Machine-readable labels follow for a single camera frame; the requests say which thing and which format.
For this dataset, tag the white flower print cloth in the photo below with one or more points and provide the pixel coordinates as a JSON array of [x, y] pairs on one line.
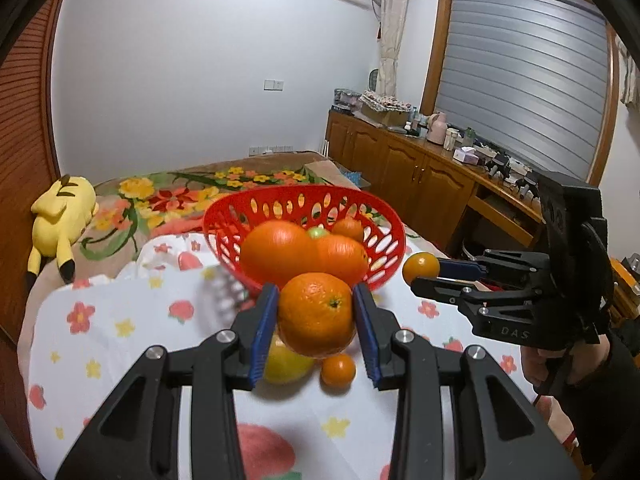
[[150, 320]]

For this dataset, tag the brown wooden cabinet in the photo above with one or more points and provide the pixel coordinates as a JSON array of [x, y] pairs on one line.
[[390, 160]]

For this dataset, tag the plain cardboard box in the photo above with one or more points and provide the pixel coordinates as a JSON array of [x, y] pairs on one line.
[[325, 171]]

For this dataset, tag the small round mirror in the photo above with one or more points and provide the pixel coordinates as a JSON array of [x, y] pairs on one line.
[[374, 80]]

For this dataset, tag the person's right hand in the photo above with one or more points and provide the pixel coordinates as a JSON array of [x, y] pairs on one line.
[[532, 366]]

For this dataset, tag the small tangerine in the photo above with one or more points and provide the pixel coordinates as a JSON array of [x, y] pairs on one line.
[[338, 370], [421, 267], [348, 228]]

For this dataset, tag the cardboard box with patterned cloth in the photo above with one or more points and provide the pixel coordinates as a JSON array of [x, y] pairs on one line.
[[382, 109]]

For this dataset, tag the yellow green citrus fruit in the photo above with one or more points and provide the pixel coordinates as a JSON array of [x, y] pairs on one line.
[[282, 369]]

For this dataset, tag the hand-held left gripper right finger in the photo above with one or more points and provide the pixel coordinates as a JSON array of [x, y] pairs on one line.
[[367, 340]]

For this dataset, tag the red perforated plastic basket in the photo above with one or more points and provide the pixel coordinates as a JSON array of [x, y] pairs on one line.
[[320, 188]]

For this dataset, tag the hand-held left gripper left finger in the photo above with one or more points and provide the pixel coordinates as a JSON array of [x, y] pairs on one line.
[[260, 340]]

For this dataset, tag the brown slatted wooden wardrobe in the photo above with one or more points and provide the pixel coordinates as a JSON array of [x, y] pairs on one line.
[[25, 135]]

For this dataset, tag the blue crumpled item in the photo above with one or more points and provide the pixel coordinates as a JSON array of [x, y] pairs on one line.
[[352, 178]]

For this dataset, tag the white cup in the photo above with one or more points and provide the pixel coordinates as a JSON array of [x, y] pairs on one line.
[[451, 139]]

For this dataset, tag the large orange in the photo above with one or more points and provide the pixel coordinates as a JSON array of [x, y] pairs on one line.
[[345, 260], [315, 312], [277, 252]]

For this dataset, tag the white wall socket strip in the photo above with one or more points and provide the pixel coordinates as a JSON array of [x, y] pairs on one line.
[[270, 150]]

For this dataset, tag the white wall switch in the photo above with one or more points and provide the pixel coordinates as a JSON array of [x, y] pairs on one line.
[[273, 85]]

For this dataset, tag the clear storage box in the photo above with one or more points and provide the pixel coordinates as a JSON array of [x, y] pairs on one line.
[[345, 98]]

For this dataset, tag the wooden window frame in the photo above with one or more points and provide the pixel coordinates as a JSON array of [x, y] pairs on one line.
[[434, 60]]

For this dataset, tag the small green citrus fruit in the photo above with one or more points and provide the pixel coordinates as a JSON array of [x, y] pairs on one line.
[[317, 233]]

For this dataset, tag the small green bottle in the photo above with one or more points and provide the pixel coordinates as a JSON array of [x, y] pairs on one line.
[[469, 136]]

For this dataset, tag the grey window blind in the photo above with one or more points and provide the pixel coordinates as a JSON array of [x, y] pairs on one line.
[[520, 70]]

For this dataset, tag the person's right forearm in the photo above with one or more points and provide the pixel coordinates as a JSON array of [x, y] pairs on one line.
[[605, 410]]

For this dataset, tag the brown wooden object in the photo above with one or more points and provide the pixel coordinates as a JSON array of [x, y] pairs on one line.
[[627, 285]]

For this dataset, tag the cream patterned curtain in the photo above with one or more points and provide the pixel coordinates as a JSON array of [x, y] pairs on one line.
[[390, 35], [628, 75]]

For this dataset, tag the pink kettle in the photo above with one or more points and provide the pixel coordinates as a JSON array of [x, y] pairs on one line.
[[437, 129]]

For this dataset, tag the yellow plush toy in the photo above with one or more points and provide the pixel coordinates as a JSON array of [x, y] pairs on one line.
[[60, 215]]

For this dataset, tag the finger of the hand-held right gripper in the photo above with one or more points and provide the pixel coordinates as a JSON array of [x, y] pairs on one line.
[[440, 290], [455, 267]]

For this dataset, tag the pink box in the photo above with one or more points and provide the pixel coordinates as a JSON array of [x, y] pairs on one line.
[[465, 155]]

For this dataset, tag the floral brown blanket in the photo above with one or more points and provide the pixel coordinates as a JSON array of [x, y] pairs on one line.
[[150, 200]]

